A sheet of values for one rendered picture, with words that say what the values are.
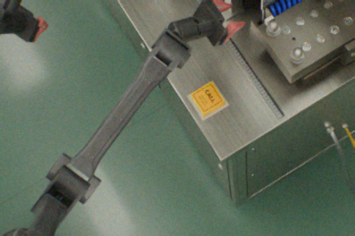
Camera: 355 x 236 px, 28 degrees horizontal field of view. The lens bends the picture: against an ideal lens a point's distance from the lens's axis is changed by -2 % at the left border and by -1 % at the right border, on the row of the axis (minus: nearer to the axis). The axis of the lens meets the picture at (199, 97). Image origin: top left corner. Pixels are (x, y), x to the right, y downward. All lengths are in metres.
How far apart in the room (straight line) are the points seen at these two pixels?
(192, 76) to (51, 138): 1.11
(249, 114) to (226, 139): 0.09
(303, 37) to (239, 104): 0.25
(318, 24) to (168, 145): 1.14
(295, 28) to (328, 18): 0.09
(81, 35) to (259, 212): 1.05
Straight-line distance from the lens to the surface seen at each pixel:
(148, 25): 2.06
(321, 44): 1.88
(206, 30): 1.76
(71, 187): 1.66
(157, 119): 2.90
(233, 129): 1.93
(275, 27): 1.85
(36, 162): 2.96
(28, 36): 1.87
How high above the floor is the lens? 2.75
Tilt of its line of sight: 71 degrees down
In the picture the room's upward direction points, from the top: 12 degrees counter-clockwise
